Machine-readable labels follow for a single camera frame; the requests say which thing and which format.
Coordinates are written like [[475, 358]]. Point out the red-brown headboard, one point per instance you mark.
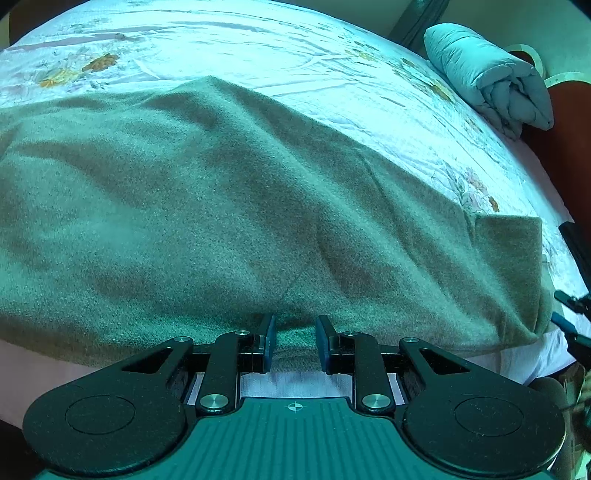
[[570, 138]]

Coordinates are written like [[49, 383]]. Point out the rolled grey duvet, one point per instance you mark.
[[480, 64]]

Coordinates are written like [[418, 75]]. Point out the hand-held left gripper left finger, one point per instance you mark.
[[268, 344]]

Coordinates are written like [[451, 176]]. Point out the grey-brown fleece blanket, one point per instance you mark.
[[231, 207]]

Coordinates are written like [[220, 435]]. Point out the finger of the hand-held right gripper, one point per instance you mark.
[[575, 302], [565, 325]]

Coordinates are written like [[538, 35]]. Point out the floral white bed sheet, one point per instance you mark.
[[277, 46]]

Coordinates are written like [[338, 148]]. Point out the dark curtain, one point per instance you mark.
[[415, 21]]

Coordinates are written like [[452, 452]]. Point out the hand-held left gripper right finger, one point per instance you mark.
[[323, 344]]

